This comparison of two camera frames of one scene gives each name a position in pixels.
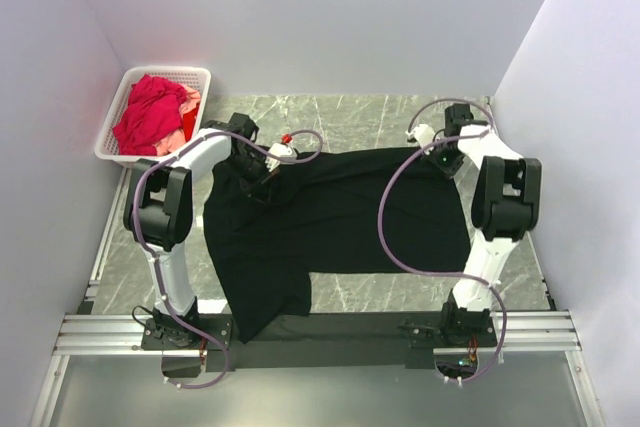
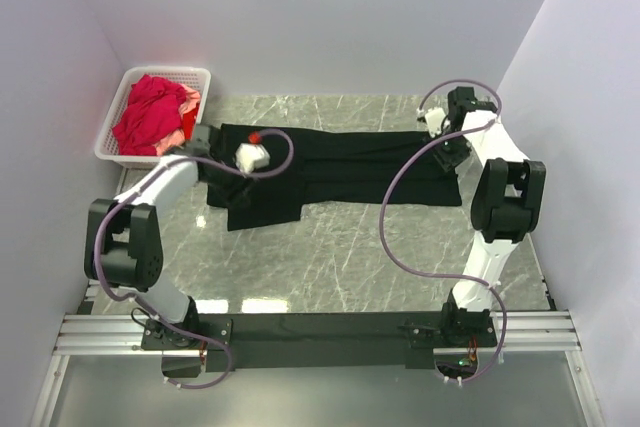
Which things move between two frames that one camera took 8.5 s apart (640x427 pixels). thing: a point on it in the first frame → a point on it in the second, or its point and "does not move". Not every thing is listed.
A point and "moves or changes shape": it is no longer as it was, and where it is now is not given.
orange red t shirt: x=189 y=122 does not move
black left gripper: x=261 y=187 → x=237 y=196
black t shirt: x=319 y=216 moves or changes shape
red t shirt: x=153 y=111 does not move
